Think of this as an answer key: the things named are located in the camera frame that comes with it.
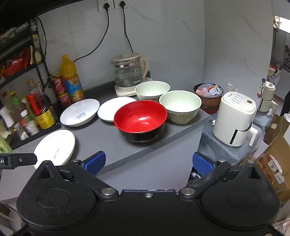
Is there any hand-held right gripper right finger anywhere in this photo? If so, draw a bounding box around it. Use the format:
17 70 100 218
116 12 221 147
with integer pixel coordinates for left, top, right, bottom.
177 152 270 199

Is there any glass electric kettle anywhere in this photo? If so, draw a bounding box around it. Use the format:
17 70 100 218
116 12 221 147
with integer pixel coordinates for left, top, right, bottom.
111 52 149 88

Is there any plain white plate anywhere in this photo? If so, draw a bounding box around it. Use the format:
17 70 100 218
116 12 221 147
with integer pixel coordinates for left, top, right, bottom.
34 130 76 169

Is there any red and black bowl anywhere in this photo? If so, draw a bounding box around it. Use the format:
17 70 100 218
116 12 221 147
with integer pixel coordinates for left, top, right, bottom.
114 100 168 143

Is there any small pale green bowl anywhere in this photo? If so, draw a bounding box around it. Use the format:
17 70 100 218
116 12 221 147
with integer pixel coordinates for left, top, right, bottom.
135 81 171 102

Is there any pile of sauce packets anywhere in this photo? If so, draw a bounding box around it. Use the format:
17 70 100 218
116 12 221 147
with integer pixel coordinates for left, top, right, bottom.
196 84 222 97

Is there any black power cable with plug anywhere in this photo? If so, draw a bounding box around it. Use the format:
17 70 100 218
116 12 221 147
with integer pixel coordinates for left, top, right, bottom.
73 1 111 63
120 1 135 54

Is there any white cap seasoning jar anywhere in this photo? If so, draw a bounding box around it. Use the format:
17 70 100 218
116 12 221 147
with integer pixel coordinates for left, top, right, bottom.
20 109 40 136

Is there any small clear seasoning jar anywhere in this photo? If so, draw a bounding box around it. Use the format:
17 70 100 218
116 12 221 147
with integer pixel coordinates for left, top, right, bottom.
13 123 29 141

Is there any white wall outlet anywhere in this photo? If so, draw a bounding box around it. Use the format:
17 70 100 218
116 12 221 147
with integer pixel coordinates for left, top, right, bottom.
97 0 115 11

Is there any brown ceramic pot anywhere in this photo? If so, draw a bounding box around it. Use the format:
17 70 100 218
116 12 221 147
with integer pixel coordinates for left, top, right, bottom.
193 83 224 109

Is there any green cardboard box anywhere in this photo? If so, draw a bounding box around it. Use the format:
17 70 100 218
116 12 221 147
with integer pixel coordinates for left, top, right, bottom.
0 136 13 153

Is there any white plate with cutlery print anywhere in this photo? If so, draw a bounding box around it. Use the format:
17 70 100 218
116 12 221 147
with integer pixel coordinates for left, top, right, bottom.
97 97 137 123

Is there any large white air fryer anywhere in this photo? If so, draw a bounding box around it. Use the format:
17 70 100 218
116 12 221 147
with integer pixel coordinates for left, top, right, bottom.
212 91 259 147

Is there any orange juice bottle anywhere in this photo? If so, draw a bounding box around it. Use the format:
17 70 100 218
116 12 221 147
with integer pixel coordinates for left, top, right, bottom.
61 54 85 103

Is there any clear oil bottle red handle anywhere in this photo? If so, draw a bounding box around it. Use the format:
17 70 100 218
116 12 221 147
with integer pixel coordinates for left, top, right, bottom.
27 79 46 116

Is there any cream kettle base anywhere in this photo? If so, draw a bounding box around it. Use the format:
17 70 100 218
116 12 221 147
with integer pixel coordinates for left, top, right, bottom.
114 77 154 97

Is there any green bottle with yellow cap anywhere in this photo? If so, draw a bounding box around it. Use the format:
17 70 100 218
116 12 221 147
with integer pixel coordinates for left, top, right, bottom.
9 91 23 114

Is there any large pale green bowl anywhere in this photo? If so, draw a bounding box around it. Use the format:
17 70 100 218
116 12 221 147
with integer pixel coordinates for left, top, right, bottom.
159 90 202 125

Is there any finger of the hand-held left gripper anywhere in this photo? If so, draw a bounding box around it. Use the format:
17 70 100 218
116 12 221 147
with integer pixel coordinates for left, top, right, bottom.
12 153 38 168

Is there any red plastic basket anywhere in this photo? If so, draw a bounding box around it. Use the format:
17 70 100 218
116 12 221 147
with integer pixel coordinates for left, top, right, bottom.
1 49 31 78

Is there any small brown cardboard box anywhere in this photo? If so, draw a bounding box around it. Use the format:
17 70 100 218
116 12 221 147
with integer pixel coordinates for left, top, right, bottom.
264 113 290 146

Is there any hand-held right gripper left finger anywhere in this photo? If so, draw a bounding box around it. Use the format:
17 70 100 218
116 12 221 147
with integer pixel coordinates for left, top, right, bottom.
36 151 119 199

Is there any grey cover cloth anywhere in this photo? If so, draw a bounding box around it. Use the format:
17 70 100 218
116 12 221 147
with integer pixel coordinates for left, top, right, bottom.
196 111 270 166

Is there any black metal rack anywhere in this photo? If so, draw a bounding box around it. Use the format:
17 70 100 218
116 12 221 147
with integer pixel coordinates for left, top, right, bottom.
0 19 61 150

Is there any large brown cardboard box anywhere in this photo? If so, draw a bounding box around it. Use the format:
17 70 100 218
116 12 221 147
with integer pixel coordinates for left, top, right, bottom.
240 134 290 202

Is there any white plate with script print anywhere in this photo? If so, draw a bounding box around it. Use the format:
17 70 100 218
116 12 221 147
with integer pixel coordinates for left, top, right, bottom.
59 99 100 127

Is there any white plastic bottle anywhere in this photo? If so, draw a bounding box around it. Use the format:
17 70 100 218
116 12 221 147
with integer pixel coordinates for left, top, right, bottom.
0 105 14 128

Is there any small white air fryer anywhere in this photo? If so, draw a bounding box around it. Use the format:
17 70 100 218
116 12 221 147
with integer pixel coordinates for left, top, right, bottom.
258 80 277 113

